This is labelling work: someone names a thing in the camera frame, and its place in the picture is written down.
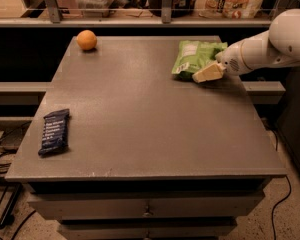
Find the blue rxbar blueberry bar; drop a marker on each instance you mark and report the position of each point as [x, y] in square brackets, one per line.
[55, 132]

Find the orange fruit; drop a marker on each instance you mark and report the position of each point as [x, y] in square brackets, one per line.
[86, 40]

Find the black power adapter box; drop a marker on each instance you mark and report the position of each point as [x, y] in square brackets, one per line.
[11, 141]

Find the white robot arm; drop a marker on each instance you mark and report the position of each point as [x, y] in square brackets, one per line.
[278, 47]

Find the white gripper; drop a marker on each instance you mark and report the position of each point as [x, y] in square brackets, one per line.
[230, 61]

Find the green rice chip bag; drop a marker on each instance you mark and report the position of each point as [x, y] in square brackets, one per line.
[195, 55]

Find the colourful snack bag on shelf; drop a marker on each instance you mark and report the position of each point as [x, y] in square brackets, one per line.
[234, 9]

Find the clear plastic container on shelf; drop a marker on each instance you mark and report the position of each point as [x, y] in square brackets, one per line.
[94, 8]

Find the grey drawer cabinet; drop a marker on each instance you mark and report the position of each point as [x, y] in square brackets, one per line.
[148, 157]

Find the grey metal shelf rail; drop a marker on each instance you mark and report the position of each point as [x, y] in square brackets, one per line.
[126, 13]

